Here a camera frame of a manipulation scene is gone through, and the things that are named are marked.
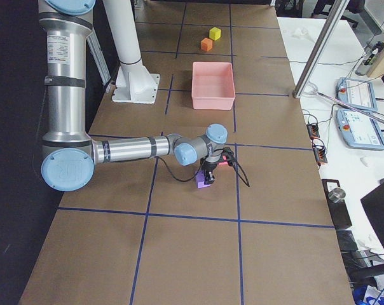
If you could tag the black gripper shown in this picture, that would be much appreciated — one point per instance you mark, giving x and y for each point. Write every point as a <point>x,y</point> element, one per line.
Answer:
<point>208,167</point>

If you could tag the purple foam block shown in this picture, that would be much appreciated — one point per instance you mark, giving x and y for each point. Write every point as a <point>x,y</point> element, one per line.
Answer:
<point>199,179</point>

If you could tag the orange foam block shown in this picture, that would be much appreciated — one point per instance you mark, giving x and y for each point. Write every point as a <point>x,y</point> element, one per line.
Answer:
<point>206,44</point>

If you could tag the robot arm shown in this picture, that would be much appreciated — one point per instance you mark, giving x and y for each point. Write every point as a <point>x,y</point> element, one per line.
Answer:
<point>130,124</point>

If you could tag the pink plastic bin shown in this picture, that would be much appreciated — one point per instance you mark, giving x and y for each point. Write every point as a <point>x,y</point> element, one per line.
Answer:
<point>212,86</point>

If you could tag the red foam block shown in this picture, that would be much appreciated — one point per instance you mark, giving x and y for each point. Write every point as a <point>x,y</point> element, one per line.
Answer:
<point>225,159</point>

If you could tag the metal cup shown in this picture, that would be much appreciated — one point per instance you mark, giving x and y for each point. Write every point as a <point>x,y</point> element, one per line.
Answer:
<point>336,195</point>

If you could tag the yellow foam block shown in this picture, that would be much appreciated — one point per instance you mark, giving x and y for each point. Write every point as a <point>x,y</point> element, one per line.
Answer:
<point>215,33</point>

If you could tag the near teach pendant tablet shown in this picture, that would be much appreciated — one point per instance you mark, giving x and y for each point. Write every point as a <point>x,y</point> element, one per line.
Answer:
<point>359,131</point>

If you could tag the teach pendant tablet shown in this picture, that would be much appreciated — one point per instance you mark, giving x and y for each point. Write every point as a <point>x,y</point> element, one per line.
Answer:
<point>358,93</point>
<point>359,131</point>

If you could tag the far teach pendant tablet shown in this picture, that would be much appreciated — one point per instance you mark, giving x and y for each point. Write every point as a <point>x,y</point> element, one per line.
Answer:
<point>358,93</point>

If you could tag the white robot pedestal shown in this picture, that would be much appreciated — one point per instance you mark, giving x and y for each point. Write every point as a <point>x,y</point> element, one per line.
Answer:
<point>134,83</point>

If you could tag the aluminium frame post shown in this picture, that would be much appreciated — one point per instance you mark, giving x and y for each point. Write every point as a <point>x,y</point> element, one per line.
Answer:
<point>330,24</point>

